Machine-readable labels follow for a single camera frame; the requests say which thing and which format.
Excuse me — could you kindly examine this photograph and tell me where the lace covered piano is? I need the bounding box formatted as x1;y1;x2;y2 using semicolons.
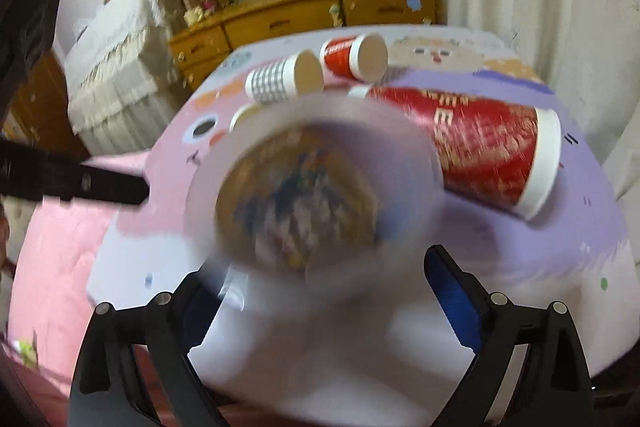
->
64;0;189;156

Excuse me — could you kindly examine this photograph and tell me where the yellow mug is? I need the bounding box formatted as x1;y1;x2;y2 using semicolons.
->
183;6;205;27

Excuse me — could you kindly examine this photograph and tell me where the person's left hand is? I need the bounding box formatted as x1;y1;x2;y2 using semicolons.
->
0;204;15;277

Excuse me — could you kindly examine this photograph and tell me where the clear plastic patterned cup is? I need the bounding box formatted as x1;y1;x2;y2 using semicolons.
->
184;94;444;311

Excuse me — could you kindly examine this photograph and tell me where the cartoon printed tablecloth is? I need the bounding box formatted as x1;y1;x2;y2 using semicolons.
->
87;25;639;426

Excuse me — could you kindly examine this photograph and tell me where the wooden desk with drawers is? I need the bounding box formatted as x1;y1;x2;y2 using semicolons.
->
169;0;446;91

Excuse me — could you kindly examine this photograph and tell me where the grey checkered paper cup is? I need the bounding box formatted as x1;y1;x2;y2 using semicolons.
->
244;50;324;104

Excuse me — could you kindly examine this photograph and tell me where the white floral curtain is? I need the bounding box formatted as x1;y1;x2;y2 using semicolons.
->
445;0;639;241

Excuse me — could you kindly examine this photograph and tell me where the tall red paper cup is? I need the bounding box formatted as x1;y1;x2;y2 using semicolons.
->
349;86;562;221

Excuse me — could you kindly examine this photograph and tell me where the pink blanket on bed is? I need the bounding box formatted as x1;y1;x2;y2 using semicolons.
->
8;198;118;395

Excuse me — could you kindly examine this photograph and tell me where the brown paper cup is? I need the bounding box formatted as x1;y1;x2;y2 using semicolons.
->
229;104;266;132

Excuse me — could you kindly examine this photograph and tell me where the small red paper cup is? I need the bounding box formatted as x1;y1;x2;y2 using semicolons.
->
320;32;388;83

